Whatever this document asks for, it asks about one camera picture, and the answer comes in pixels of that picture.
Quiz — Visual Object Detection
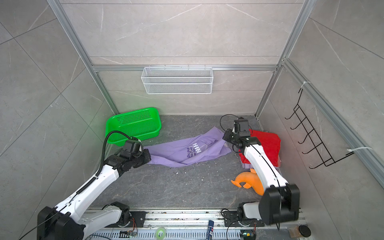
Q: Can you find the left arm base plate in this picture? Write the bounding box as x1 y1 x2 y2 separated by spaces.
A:
107 211 146 228

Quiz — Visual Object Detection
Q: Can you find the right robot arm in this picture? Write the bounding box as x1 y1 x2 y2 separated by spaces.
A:
223 129 300 225

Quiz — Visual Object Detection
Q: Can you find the black wire hook rack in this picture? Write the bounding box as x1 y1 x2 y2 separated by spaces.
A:
285 89 354 170

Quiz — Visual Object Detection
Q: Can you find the green circuit board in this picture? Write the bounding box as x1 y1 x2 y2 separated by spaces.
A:
240 230 256 240

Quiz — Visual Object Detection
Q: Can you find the purple t-shirt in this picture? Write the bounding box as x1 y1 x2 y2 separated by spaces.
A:
146 127 232 168

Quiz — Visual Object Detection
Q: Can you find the blue spray can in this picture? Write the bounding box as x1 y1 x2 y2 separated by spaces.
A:
206 220 215 240

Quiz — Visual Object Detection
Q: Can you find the small electronics board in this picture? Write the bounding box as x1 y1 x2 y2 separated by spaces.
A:
119 231 137 239

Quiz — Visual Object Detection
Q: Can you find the green plastic basket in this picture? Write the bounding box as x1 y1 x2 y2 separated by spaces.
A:
106 108 162 141

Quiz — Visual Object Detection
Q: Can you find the orange plush toy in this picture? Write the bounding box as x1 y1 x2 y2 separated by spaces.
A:
231 169 265 196

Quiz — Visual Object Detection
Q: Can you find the brown jar black lid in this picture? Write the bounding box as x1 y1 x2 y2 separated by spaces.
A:
288 225 312 239

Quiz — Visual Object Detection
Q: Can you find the white wire mesh shelf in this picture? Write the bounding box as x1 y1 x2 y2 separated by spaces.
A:
141 67 214 95

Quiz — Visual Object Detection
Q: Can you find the black corrugated cable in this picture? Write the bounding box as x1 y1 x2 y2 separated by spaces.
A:
95 130 133 178

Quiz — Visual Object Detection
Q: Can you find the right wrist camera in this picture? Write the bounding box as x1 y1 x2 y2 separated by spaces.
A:
234 118 250 133

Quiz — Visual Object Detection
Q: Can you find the green tape roll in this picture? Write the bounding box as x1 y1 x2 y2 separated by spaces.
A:
155 227 167 240

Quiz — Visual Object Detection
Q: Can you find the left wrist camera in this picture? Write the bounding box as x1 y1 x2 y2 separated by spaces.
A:
122 138 142 156

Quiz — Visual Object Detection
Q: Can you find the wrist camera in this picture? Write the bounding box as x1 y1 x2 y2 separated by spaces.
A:
122 138 142 156
234 118 250 133

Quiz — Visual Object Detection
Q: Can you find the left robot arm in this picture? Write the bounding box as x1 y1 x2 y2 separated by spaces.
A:
37 149 151 240

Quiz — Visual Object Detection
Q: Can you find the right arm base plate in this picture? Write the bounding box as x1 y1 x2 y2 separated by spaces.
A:
221 209 265 228

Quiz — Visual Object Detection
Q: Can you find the red folded t-shirt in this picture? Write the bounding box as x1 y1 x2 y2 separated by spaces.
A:
250 129 281 168

